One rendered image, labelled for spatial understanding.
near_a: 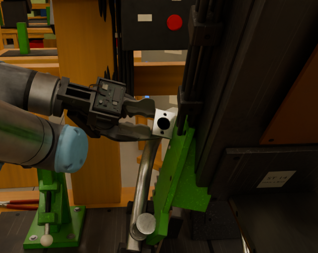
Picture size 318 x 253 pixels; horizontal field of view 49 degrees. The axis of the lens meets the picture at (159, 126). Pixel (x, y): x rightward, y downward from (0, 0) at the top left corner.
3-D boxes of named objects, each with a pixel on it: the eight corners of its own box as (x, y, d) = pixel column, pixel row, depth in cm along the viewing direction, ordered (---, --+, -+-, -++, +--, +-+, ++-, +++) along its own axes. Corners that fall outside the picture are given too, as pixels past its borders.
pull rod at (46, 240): (52, 249, 80) (49, 228, 78) (39, 249, 80) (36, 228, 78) (56, 233, 85) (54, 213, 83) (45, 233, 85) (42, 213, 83)
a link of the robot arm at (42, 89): (29, 117, 66) (41, 80, 69) (54, 123, 67) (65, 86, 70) (25, 101, 59) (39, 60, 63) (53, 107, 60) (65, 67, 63)
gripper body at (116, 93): (122, 121, 61) (51, 104, 59) (115, 137, 69) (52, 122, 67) (130, 83, 64) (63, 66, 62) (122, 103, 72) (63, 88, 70)
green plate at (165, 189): (198, 238, 65) (235, 138, 58) (155, 231, 64) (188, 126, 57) (188, 203, 76) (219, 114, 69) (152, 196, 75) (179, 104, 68)
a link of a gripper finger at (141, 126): (167, 140, 64) (119, 122, 63) (159, 150, 69) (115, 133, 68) (172, 125, 65) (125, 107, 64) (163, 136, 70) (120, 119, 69)
